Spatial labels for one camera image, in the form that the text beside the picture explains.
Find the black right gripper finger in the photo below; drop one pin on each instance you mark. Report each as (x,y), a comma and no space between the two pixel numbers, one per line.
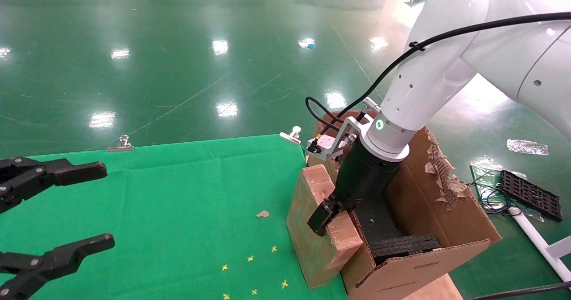
(323,219)

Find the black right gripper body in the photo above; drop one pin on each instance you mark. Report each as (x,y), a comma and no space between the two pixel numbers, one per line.
(366,175)

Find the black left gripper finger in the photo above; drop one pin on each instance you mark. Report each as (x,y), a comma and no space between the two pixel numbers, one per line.
(58,257)
(62,173)

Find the small brown cardboard box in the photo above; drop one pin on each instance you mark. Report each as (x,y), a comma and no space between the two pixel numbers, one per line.
(312,255)

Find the small cardboard scrap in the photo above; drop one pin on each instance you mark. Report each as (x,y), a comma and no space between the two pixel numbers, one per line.
(262,213)

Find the large open cardboard carton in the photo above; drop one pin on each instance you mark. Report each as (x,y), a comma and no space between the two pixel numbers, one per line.
(415,273)

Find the silver binder clip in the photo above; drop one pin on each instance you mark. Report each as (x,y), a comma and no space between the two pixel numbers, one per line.
(120,147)
(292,136)

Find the black foam pad stack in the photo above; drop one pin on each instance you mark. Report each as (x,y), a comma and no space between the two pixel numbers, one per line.
(401,246)

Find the green table cloth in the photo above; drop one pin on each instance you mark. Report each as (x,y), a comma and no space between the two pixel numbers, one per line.
(156,202)

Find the clear plastic bag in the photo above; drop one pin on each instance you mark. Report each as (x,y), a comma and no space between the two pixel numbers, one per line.
(484,164)
(526,147)

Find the black plastic grid tray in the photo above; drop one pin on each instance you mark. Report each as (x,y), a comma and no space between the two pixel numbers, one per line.
(531,195)

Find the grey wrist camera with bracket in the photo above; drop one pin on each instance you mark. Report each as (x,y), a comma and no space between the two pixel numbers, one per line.
(328,143)

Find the white metal frame tube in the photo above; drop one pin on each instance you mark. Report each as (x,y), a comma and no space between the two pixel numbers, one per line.
(535,238)

